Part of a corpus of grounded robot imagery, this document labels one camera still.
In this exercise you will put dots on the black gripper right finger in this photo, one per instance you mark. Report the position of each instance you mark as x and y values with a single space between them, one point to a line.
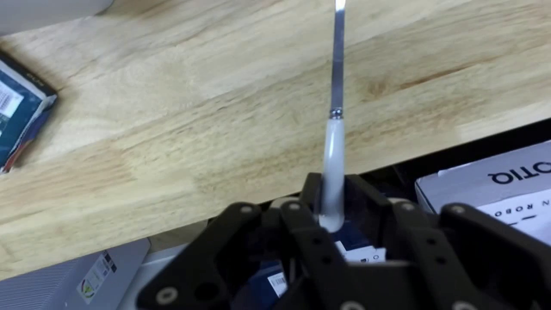
436 259

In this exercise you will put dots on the grey labelled box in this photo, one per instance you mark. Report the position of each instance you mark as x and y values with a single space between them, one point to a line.
74 276

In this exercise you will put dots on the blue labelled box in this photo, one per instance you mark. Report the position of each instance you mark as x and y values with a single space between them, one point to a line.
360 236

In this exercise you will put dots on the white Robotiq carton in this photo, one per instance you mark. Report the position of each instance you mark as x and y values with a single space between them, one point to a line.
492 195

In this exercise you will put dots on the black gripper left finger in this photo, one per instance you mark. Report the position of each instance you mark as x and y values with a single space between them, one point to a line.
298 241

